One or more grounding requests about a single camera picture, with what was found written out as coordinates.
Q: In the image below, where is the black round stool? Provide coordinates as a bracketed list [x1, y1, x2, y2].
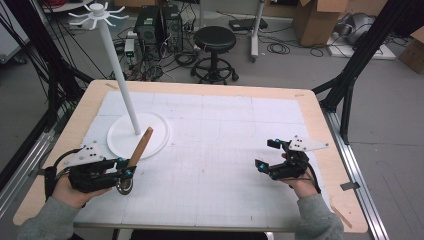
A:
[190, 25, 240, 85]

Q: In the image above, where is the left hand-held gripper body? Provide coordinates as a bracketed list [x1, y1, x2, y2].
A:
[64, 140, 118, 194]

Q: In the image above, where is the metal ladle with wooden handle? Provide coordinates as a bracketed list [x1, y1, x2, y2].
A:
[115, 126, 155, 197]

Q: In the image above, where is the small cardboard box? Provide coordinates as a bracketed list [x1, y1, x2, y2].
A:
[397, 26, 424, 75]

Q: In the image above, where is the white grid mat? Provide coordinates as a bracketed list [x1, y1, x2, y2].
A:
[73, 90, 335, 227]

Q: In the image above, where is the black metal frame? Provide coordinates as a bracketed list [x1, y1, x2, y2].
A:
[0, 0, 95, 192]
[311, 0, 424, 145]

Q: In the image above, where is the coiled black cable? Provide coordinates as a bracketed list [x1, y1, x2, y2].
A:
[266, 42, 291, 56]

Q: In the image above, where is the person's right hand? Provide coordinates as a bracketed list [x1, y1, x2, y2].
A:
[279, 151, 322, 201]

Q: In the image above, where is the grey rounded device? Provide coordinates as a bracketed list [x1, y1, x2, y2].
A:
[339, 12, 377, 46]

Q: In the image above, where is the aluminium rail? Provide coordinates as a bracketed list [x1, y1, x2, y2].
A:
[321, 108, 390, 240]
[0, 130, 56, 218]

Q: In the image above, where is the flat white board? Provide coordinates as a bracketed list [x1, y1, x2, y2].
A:
[325, 32, 398, 61]

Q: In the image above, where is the person's left hand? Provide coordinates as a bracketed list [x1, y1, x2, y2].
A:
[51, 172, 113, 210]

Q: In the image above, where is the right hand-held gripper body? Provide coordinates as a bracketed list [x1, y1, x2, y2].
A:
[267, 134, 330, 181]

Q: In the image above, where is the flat black device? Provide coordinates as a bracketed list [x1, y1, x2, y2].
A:
[228, 17, 269, 32]

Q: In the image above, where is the small white box green light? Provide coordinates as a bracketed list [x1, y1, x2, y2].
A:
[123, 38, 136, 58]

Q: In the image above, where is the white stand post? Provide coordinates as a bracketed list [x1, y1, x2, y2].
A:
[249, 0, 267, 63]

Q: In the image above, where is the large open cardboard box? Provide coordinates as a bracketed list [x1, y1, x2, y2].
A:
[292, 0, 350, 48]

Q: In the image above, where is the white hook rack stand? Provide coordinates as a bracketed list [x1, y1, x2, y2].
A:
[67, 2, 171, 161]

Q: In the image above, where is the black computer tower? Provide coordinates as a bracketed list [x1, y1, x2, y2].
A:
[161, 4, 185, 54]
[133, 5, 162, 51]

